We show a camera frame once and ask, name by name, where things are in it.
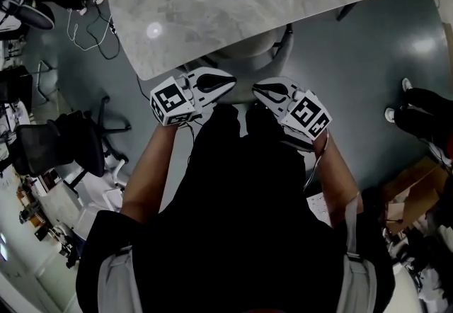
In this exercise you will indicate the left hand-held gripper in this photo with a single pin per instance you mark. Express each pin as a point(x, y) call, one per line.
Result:
point(171, 101)

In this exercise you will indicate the person's black clothes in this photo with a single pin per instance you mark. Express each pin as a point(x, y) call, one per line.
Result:
point(230, 233)

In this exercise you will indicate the person's left forearm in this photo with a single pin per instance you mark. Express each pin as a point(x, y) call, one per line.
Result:
point(152, 170)

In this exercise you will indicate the person's right forearm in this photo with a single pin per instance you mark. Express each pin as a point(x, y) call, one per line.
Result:
point(336, 177)

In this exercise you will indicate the white paper sheet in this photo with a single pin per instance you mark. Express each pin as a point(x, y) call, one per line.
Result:
point(318, 209)

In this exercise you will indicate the brown cardboard box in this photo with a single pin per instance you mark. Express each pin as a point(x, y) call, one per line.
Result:
point(417, 194)

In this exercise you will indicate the black office chair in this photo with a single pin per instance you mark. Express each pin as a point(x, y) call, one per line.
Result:
point(53, 148)

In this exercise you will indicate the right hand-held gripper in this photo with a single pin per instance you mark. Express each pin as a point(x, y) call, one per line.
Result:
point(306, 115)

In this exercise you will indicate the cluttered white desk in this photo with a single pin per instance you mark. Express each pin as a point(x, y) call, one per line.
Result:
point(63, 205)

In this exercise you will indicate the beige upholstered chair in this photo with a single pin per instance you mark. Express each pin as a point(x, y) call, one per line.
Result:
point(247, 71)

